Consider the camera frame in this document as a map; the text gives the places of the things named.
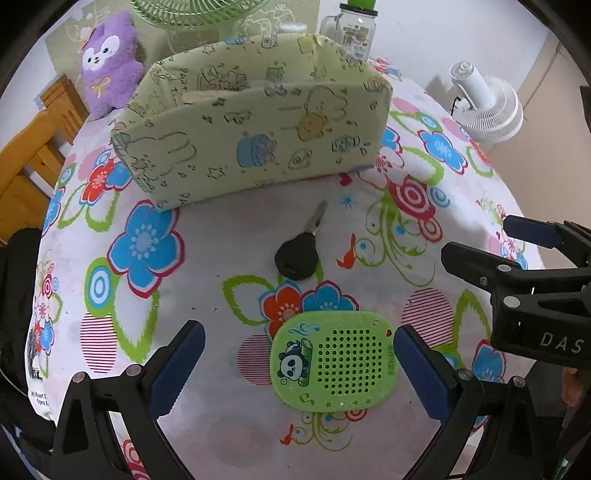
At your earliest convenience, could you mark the black key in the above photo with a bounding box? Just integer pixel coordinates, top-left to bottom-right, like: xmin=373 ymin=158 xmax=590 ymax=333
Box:
xmin=274 ymin=200 xmax=328 ymax=281

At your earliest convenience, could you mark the green panda speaker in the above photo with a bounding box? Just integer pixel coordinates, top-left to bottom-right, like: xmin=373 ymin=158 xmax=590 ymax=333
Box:
xmin=270 ymin=310 xmax=398 ymax=413

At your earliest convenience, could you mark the green cup on jar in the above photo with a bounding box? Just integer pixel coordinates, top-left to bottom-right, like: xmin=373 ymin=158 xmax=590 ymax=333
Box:
xmin=348 ymin=0 xmax=376 ymax=10

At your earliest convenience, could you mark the glass mason jar mug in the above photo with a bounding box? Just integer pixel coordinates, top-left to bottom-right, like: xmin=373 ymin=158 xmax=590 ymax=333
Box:
xmin=318 ymin=1 xmax=379 ymax=61

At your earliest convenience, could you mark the floral tablecloth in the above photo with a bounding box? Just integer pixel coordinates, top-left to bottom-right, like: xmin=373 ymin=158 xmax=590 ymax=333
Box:
xmin=25 ymin=60 xmax=542 ymax=479

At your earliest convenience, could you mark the white power strip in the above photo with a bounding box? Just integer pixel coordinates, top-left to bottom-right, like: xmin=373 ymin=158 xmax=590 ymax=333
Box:
xmin=181 ymin=90 xmax=231 ymax=104

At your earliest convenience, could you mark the yellow cartoon storage box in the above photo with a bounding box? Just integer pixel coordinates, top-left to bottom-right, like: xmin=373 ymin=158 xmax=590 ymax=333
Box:
xmin=111 ymin=34 xmax=393 ymax=211

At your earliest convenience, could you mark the wooden chair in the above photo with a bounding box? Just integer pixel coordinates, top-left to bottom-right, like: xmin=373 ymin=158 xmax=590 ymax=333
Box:
xmin=0 ymin=75 xmax=88 ymax=244

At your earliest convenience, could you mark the purple plush toy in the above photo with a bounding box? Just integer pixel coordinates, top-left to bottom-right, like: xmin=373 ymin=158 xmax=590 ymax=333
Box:
xmin=80 ymin=11 xmax=144 ymax=120

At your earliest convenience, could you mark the green desk fan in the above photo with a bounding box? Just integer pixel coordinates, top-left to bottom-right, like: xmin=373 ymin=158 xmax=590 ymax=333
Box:
xmin=131 ymin=0 xmax=269 ymax=40

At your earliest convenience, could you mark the white standing fan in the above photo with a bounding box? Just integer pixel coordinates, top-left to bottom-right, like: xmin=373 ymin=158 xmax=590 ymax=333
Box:
xmin=450 ymin=61 xmax=524 ymax=144

